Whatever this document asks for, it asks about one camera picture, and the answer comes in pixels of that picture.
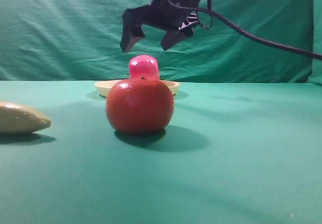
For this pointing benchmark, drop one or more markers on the yellow plate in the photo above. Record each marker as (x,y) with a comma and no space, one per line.
(103,87)

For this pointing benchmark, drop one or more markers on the yellow-green mango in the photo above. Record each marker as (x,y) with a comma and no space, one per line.
(21,119)

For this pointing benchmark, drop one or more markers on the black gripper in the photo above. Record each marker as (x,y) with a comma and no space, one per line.
(176,17)

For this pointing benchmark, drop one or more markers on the orange tangerine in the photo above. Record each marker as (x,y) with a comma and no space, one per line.
(139,106)

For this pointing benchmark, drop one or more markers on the green backdrop cloth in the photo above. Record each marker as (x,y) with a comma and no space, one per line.
(48,40)

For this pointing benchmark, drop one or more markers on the green tablecloth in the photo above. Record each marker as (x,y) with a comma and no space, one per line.
(233,153)

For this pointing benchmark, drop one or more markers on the red apple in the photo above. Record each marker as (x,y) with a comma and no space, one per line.
(144,66)

